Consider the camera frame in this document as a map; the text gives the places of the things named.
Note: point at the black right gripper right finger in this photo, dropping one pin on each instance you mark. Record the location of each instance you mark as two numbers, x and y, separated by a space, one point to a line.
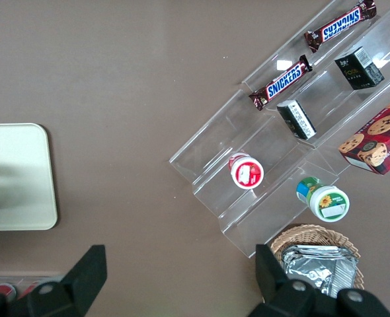
281 297

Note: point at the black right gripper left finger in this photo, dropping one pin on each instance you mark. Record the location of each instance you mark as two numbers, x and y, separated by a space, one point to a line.
69 290

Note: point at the light wicker basket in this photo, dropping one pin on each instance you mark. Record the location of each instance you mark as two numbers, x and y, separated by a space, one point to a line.
314 232

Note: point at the cream plastic tray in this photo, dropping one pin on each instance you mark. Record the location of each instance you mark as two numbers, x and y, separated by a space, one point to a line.
16 175

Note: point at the silver foil packet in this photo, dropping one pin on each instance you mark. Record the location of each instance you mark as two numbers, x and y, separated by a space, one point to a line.
317 270

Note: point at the clear acrylic bottle rack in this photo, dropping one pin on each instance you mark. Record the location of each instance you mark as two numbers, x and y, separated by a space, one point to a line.
23 277

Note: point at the green lid jar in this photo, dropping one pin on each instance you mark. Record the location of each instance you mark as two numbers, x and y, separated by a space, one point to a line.
327 199

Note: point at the red lid jar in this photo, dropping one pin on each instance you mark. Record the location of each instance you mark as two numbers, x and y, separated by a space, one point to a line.
246 171

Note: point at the clear acrylic step display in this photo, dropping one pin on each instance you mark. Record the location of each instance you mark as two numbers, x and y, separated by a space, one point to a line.
267 145

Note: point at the small black carton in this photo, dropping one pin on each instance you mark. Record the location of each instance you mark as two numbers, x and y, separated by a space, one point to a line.
296 119
359 67

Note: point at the red chocolate chip cookie box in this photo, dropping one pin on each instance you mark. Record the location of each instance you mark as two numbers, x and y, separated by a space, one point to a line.
380 135

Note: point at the Snickers bar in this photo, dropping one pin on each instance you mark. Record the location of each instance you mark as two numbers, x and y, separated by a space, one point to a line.
342 24
282 82

